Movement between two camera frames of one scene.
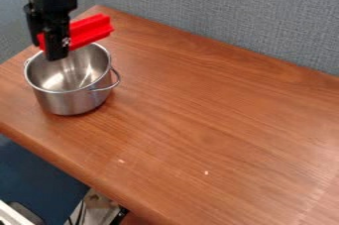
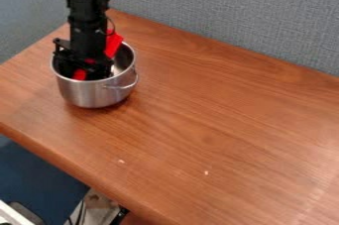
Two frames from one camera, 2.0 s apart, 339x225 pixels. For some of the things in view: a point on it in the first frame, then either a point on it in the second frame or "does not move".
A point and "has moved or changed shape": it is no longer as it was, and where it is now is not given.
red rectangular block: (84, 31) has moved or changed shape
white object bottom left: (15, 214) does not move
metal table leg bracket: (96, 209) does not move
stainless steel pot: (72, 86) → (105, 92)
